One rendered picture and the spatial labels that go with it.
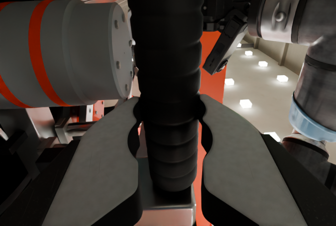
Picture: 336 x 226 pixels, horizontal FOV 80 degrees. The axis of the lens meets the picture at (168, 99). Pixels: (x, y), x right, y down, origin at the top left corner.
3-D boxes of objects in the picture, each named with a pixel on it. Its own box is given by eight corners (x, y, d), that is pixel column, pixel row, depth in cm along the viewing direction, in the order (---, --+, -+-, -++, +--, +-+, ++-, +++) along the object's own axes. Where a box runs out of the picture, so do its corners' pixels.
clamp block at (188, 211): (64, 213, 14) (84, 251, 16) (197, 207, 14) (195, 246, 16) (88, 157, 18) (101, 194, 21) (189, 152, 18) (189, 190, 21)
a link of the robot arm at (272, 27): (302, 37, 30) (283, 50, 25) (270, 33, 33) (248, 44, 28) (319, -22, 26) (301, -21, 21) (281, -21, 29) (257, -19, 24)
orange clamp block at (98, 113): (64, 118, 53) (79, 123, 62) (94, 117, 53) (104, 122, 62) (66, 92, 55) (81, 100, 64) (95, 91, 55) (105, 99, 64)
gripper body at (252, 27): (211, -26, 36) (285, -32, 28) (209, 25, 40) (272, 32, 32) (184, -26, 31) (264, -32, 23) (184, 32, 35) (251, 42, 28)
